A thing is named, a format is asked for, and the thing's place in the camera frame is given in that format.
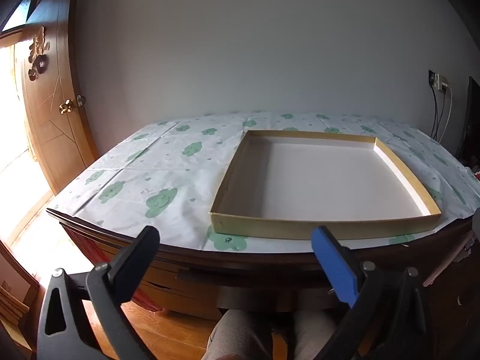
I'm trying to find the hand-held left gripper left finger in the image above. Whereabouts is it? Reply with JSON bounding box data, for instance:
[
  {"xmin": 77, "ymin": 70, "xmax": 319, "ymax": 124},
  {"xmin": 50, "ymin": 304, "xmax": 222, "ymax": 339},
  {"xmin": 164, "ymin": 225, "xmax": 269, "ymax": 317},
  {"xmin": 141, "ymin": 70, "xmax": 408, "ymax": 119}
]
[{"xmin": 36, "ymin": 226, "xmax": 162, "ymax": 360}]

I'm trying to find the person's left leg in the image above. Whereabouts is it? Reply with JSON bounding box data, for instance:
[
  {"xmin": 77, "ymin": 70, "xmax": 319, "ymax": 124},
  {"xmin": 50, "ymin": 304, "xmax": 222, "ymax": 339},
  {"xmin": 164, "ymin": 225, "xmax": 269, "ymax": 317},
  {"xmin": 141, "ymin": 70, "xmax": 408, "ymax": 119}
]
[{"xmin": 205, "ymin": 308, "xmax": 271, "ymax": 360}]

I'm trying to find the white cable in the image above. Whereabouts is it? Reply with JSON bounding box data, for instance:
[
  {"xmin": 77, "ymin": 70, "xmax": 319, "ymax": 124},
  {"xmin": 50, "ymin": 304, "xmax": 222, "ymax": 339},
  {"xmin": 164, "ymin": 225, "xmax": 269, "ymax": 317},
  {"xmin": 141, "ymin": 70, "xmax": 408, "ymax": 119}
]
[{"xmin": 439, "ymin": 87, "xmax": 454, "ymax": 142}]

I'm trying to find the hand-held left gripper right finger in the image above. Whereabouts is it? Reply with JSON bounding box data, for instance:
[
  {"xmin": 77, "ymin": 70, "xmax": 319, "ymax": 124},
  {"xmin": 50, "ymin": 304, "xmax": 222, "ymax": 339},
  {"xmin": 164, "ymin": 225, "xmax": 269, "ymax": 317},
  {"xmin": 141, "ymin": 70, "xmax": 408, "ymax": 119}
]
[{"xmin": 310, "ymin": 226, "xmax": 439, "ymax": 360}]

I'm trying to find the wooden door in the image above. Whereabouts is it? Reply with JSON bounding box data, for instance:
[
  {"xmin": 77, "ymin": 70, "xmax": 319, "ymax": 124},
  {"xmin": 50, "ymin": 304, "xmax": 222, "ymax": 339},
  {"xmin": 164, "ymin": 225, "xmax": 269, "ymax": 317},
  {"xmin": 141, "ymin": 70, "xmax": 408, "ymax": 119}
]
[{"xmin": 14, "ymin": 0, "xmax": 100, "ymax": 196}]

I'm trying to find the shallow cardboard box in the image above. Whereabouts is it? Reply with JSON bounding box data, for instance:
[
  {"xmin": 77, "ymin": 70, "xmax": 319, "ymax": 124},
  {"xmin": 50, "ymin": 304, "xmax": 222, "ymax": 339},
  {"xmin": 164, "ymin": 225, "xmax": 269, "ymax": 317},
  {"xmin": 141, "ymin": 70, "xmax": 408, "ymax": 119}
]
[{"xmin": 208, "ymin": 129, "xmax": 442, "ymax": 241}]

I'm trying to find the wall socket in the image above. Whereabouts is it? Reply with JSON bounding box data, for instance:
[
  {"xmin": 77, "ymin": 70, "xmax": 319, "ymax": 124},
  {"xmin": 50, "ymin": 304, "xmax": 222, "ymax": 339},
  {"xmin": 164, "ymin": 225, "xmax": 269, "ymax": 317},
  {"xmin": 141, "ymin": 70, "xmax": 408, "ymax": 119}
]
[{"xmin": 428, "ymin": 69, "xmax": 449, "ymax": 91}]

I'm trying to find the dark wooden table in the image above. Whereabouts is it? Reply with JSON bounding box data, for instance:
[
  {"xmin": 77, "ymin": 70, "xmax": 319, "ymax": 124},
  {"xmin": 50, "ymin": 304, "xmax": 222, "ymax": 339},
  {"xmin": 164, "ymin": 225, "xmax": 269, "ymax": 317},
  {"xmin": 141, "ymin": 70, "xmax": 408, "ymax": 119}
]
[{"xmin": 47, "ymin": 210, "xmax": 480, "ymax": 317}]

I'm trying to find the cloud print tablecloth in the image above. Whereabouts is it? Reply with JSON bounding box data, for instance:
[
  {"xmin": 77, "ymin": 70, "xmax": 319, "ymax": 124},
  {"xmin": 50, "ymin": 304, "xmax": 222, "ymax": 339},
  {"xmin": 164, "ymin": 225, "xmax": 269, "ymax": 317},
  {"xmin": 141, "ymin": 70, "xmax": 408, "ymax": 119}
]
[{"xmin": 47, "ymin": 110, "xmax": 480, "ymax": 252}]

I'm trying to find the brass door handle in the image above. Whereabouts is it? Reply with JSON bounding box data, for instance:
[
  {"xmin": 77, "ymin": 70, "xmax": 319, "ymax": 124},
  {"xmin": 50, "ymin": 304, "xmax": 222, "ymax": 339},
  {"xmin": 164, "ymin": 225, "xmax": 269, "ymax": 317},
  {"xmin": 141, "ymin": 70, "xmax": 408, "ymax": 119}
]
[{"xmin": 59, "ymin": 95, "xmax": 86, "ymax": 115}]

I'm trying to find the person's right leg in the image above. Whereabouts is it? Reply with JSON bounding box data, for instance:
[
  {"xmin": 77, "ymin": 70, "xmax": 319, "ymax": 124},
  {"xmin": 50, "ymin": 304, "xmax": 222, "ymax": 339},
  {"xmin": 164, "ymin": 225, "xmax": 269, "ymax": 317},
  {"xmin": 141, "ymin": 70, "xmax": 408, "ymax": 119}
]
[{"xmin": 292, "ymin": 308, "xmax": 339, "ymax": 360}]

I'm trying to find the black cable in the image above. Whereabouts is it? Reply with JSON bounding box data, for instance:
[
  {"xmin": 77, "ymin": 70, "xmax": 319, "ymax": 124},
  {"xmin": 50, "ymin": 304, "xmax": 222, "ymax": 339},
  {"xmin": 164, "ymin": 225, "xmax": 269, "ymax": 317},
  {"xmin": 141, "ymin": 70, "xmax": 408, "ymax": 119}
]
[{"xmin": 430, "ymin": 85, "xmax": 442, "ymax": 140}]

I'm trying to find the person's leg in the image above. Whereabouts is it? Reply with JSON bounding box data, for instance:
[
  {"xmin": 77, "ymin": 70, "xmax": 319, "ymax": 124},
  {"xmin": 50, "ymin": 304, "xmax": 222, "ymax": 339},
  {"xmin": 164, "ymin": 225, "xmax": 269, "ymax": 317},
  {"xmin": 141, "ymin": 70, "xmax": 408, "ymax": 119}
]
[
  {"xmin": 205, "ymin": 308, "xmax": 271, "ymax": 360},
  {"xmin": 292, "ymin": 308, "xmax": 339, "ymax": 360}
]

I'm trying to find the dark monitor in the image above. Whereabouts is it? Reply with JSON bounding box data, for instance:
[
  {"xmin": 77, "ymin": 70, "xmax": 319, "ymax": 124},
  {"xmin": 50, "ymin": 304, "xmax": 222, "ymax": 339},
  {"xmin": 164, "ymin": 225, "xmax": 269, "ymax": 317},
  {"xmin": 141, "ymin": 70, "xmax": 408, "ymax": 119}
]
[{"xmin": 455, "ymin": 76, "xmax": 480, "ymax": 166}]

